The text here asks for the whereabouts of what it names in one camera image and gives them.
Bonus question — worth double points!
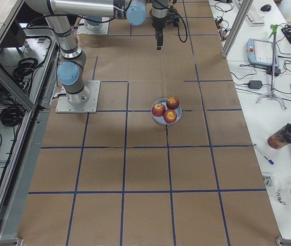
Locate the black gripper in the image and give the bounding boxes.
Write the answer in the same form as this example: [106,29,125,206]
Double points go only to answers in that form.
[151,0,169,50]

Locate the red apple plate back right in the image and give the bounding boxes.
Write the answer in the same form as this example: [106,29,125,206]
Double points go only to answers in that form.
[166,96,180,110]

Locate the red apple plate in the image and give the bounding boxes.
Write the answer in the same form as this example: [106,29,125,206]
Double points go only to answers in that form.
[163,109,177,124]
[151,103,166,117]
[166,96,180,110]

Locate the red apple plate back left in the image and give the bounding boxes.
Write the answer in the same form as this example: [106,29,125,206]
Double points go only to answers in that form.
[151,103,166,117]

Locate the red apple plate front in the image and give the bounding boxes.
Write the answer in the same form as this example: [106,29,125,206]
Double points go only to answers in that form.
[163,109,177,124]

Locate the light blue plate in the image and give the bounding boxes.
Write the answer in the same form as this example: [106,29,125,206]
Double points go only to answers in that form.
[151,98,182,125]

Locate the blue teach pendant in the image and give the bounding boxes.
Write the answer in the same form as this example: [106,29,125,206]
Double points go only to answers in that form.
[246,38,273,67]

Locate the white keyboard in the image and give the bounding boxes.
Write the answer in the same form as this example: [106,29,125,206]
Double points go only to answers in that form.
[247,5,265,27]

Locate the black power adapter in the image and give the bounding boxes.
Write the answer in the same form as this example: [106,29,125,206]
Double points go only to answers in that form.
[247,80,263,89]

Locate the black computer mouse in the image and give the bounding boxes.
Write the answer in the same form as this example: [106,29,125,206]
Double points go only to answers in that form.
[260,4,271,12]

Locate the metal stand with green clamp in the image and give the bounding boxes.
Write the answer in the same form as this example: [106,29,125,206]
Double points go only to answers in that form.
[256,24,287,110]

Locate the brown drink bottle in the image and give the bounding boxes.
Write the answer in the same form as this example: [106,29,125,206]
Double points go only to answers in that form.
[267,123,291,149]

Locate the blue white pen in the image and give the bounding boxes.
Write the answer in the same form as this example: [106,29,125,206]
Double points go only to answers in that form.
[254,143,275,165]

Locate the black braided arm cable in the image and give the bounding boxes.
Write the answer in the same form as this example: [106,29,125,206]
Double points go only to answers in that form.
[168,5,188,44]

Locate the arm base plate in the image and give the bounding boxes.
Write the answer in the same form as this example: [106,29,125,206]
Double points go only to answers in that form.
[55,80,101,113]
[77,20,109,36]

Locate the aluminium frame post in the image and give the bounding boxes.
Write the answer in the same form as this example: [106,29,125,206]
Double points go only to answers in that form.
[221,0,253,58]

